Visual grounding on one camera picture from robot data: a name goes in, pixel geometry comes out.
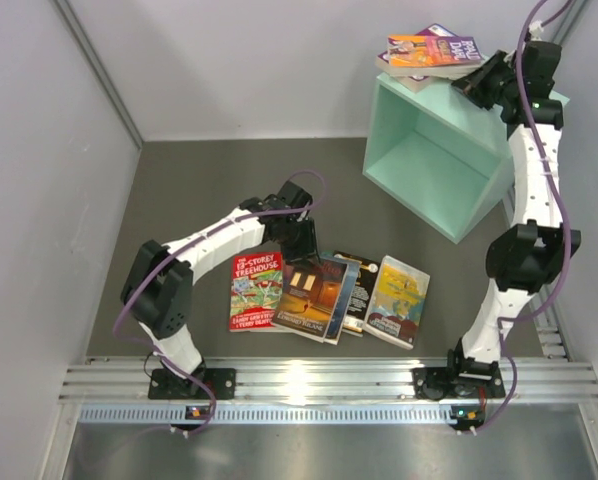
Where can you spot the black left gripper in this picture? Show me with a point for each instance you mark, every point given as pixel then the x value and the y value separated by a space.
pixel 307 249

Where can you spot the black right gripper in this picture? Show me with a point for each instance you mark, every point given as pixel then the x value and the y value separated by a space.
pixel 472 84

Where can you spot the Edward Tulane dark book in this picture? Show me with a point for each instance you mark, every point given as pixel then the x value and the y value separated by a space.
pixel 308 298

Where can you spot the red Treehouse book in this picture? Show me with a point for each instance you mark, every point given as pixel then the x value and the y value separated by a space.
pixel 255 291

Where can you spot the orange Roald Dahl Charlie book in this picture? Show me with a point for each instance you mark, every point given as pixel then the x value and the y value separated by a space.
pixel 448 57

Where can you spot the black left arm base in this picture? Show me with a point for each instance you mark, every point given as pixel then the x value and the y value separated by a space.
pixel 165 385

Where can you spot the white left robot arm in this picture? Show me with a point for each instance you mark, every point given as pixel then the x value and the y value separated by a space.
pixel 158 289

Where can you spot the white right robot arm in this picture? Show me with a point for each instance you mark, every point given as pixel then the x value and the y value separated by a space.
pixel 535 251

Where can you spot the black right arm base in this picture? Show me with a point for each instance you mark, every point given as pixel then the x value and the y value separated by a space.
pixel 436 384

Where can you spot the mint green cube shelf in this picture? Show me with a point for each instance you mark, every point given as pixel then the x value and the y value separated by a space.
pixel 440 156

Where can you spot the black back cover book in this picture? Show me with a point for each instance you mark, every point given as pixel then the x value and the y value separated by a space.
pixel 366 277

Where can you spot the blue starry night book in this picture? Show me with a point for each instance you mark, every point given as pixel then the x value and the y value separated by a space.
pixel 341 307

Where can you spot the yellow blue cover book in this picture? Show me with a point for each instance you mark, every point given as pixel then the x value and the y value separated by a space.
pixel 396 304

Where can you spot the right aluminium frame post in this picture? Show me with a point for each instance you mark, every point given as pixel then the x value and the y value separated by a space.
pixel 568 21

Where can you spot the aluminium corner frame post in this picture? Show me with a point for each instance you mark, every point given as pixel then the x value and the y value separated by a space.
pixel 86 47

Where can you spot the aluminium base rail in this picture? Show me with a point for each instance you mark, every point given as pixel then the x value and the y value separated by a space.
pixel 315 391

